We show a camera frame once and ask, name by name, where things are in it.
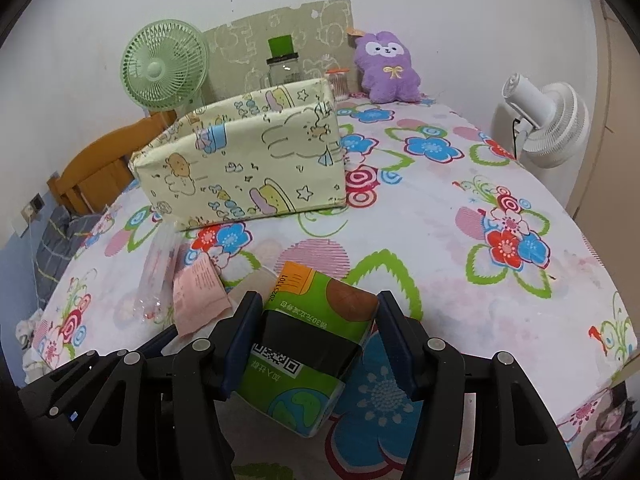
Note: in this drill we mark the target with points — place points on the purple plush bunny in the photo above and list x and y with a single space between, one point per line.
390 80

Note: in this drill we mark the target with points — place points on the green patterned board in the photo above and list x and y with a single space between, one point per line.
240 45

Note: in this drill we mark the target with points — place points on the small jar with orange lid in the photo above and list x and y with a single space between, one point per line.
339 85

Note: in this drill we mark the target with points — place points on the green tissue pack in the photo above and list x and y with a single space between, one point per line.
295 405

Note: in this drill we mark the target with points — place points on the grey plaid blanket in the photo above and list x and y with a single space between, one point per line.
60 245

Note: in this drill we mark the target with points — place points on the pink paper packet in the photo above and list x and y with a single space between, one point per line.
197 295

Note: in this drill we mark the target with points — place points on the white standing fan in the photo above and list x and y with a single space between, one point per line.
560 125

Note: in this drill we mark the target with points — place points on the yellow patterned storage box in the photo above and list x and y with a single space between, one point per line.
250 170

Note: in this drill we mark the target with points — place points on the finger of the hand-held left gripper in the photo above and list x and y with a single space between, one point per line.
162 342

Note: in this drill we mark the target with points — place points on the clear plastic packet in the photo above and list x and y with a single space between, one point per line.
155 275

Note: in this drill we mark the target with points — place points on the green desk fan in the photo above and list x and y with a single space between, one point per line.
160 65

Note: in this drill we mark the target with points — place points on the glass jar with green lid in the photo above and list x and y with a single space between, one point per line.
282 67

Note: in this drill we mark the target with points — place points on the beige door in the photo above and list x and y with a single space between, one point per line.
620 135

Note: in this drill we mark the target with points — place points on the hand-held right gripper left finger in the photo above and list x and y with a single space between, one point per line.
235 360

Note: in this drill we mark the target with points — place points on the wooden bed headboard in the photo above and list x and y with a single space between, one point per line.
95 170

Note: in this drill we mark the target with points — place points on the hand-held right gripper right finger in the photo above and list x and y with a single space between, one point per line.
400 355

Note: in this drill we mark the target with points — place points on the wall socket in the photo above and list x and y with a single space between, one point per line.
36 203

